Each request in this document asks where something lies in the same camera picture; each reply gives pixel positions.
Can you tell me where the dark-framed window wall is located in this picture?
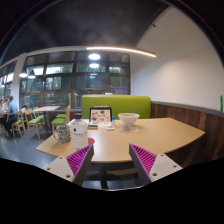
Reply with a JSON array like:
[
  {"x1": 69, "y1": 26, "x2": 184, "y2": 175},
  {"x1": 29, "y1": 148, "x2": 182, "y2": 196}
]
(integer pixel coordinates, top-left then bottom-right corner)
[{"x1": 0, "y1": 50, "x2": 131, "y2": 109}]

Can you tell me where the long linear ceiling light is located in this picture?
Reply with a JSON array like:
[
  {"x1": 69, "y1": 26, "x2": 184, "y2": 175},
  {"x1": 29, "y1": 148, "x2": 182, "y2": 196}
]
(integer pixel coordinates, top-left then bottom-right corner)
[{"x1": 85, "y1": 45, "x2": 157, "y2": 58}]

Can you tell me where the person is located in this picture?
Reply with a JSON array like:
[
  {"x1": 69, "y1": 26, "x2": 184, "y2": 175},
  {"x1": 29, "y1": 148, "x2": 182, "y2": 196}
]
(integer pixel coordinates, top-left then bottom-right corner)
[
  {"x1": 0, "y1": 96, "x2": 9, "y2": 116},
  {"x1": 3, "y1": 95, "x2": 20, "y2": 135}
]

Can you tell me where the group of green-cushioned wooden chairs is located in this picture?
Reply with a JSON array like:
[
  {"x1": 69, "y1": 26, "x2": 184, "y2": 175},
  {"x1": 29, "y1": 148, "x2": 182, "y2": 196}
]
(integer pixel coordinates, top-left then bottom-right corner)
[{"x1": 11, "y1": 105, "x2": 72, "y2": 140}]

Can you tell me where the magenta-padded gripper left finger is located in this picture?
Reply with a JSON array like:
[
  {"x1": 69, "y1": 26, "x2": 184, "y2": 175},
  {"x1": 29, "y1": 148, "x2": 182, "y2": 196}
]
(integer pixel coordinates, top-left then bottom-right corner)
[{"x1": 44, "y1": 144, "x2": 95, "y2": 187}]

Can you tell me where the light wooden dining table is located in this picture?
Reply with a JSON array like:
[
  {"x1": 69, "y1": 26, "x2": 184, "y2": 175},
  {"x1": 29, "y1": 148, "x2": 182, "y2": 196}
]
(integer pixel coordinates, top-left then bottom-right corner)
[{"x1": 31, "y1": 105, "x2": 62, "y2": 129}]

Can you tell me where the white paper napkin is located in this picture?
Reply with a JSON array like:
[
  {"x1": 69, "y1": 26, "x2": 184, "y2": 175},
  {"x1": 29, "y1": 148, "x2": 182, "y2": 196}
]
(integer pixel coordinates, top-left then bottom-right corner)
[{"x1": 128, "y1": 125, "x2": 141, "y2": 133}]

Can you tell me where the speckled green white mug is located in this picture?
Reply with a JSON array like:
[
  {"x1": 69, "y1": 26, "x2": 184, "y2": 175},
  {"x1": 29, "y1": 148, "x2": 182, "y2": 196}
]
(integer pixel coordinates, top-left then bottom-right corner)
[{"x1": 52, "y1": 124, "x2": 72, "y2": 144}]

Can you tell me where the clear black-capped drink bottle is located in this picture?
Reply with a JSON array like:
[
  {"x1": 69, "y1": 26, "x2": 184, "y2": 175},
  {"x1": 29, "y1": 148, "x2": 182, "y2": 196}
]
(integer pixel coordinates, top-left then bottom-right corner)
[{"x1": 69, "y1": 113, "x2": 89, "y2": 151}]

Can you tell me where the small dark box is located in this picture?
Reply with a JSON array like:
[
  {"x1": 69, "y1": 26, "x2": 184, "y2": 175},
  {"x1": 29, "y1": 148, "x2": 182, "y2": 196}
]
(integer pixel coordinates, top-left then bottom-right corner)
[{"x1": 87, "y1": 122, "x2": 100, "y2": 130}]

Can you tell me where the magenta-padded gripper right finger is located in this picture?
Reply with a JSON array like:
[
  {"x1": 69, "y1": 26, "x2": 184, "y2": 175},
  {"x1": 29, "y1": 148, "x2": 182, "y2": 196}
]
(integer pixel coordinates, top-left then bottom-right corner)
[{"x1": 128, "y1": 143, "x2": 184, "y2": 186}]

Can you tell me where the white ceramic bowl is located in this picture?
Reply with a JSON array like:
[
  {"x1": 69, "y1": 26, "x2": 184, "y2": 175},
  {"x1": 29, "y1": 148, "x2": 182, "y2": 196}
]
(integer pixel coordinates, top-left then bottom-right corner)
[{"x1": 117, "y1": 112, "x2": 141, "y2": 128}]

